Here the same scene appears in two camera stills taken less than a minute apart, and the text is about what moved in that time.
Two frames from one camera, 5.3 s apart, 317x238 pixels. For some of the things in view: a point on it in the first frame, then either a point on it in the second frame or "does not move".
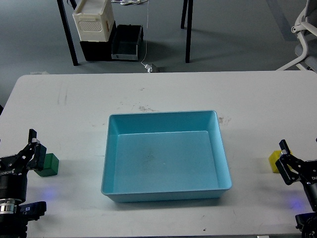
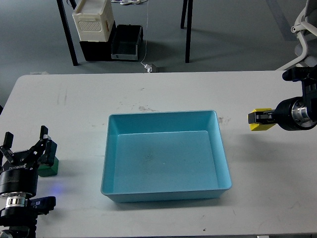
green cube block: (50, 166) does not move
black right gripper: (308, 169) -> (292, 114)
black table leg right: (189, 30) does not move
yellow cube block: (273, 158) -> (259, 127)
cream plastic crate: (94, 20) does not move
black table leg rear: (184, 14) does not move
